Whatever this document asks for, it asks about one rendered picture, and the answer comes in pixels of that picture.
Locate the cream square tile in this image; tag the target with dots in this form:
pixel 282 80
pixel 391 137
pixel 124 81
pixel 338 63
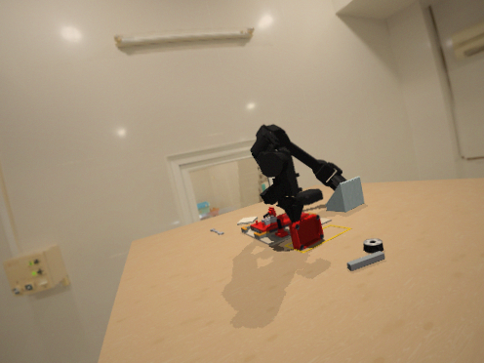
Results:
pixel 247 220

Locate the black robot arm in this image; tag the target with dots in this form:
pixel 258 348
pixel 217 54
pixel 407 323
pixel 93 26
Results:
pixel 273 163

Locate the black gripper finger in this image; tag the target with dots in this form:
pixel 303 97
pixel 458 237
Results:
pixel 288 212
pixel 296 211

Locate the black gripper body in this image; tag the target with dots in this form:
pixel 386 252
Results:
pixel 301 197

